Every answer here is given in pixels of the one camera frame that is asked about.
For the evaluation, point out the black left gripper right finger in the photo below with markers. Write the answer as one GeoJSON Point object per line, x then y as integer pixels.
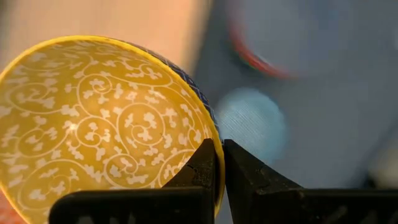
{"type": "Point", "coordinates": [280, 205]}

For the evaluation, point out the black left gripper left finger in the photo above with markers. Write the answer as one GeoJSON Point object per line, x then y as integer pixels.
{"type": "Point", "coordinates": [140, 205]}

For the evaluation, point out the dark blue diamond-patterned bowl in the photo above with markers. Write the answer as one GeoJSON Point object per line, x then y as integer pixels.
{"type": "Point", "coordinates": [93, 124]}

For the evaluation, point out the plain orange-red bowl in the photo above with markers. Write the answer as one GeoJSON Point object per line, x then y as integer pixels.
{"type": "Point", "coordinates": [248, 57]}

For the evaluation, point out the plain blue bowl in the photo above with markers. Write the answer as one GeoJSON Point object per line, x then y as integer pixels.
{"type": "Point", "coordinates": [298, 31]}

